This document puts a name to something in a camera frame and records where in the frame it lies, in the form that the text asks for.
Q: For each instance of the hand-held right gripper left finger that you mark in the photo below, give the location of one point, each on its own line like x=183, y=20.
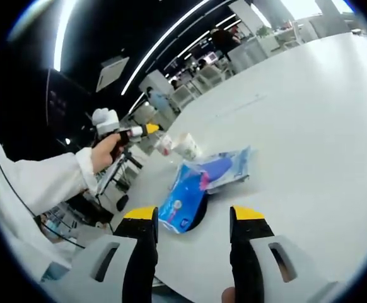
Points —
x=108, y=262

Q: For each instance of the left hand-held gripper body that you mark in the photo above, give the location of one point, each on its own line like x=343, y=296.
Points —
x=106, y=121

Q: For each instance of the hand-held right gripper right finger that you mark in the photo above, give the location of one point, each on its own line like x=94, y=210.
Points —
x=265, y=259

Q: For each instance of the clear plastic water bottle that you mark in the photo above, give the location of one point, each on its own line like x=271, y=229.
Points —
x=164, y=146

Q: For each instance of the floral paper cup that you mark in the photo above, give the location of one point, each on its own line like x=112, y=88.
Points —
x=188, y=146

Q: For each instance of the blue plastic packet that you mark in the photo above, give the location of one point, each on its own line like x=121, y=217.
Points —
x=180, y=202

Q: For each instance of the person's left hand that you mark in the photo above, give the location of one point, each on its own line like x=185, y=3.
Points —
x=103, y=154

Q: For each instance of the black tripod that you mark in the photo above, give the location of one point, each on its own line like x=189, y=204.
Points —
x=128, y=159

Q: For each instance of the ceiling air conditioner panel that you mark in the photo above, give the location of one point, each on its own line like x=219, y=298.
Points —
x=112, y=74

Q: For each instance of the black rounded object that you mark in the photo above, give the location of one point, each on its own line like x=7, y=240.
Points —
x=122, y=202

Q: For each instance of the long ceiling light strip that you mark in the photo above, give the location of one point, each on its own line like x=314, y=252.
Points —
x=62, y=34
x=167, y=39

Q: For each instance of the person's white jacket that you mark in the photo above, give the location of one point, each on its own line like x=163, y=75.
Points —
x=16, y=230

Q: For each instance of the white table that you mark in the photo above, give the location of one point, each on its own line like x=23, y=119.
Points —
x=297, y=142

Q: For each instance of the white low cabinet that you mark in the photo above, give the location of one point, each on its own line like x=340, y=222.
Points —
x=248, y=53

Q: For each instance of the green potted plant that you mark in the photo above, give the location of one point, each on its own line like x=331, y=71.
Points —
x=263, y=31

